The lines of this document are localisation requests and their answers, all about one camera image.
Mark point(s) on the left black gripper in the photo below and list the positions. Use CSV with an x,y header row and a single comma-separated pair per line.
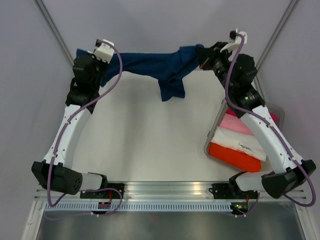
x,y
105,65

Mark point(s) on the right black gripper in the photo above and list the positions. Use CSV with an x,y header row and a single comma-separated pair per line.
x,y
207,54

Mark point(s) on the blue t-shirt with print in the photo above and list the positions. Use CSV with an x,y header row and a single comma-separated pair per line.
x,y
168,69

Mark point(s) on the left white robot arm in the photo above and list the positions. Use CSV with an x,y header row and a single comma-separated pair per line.
x,y
55,171

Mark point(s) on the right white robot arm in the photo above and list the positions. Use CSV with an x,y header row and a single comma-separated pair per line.
x,y
289,169

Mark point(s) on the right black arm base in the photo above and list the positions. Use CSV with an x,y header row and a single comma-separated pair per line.
x,y
224,191

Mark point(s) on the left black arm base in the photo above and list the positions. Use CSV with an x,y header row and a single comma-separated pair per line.
x,y
110,191

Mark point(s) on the magenta folded t-shirt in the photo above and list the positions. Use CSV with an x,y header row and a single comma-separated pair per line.
x,y
232,113

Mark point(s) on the clear plastic storage bin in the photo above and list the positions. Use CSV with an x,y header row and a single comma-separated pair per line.
x,y
273,109

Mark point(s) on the light pink folded t-shirt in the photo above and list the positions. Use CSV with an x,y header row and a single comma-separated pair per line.
x,y
233,123

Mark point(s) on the white folded t-shirt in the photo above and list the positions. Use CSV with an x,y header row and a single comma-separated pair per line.
x,y
240,142

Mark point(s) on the orange folded t-shirt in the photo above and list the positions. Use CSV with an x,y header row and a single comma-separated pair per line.
x,y
235,158

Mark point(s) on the right aluminium frame post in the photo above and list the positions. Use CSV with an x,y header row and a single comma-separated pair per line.
x,y
277,31

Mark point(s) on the aluminium frame post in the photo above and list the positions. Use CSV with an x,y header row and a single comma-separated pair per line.
x,y
277,31
48,19

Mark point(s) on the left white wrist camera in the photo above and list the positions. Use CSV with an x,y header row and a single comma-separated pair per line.
x,y
104,50

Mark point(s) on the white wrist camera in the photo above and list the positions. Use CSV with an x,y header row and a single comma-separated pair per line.
x,y
236,38
104,50

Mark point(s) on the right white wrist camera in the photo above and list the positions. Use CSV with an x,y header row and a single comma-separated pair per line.
x,y
236,38

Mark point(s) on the left aluminium frame post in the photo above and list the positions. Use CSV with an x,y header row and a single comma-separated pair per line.
x,y
48,19

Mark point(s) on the aluminium front rail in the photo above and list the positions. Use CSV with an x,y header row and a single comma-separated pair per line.
x,y
177,190

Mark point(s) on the white slotted cable duct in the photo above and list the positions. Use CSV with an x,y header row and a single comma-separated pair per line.
x,y
140,206

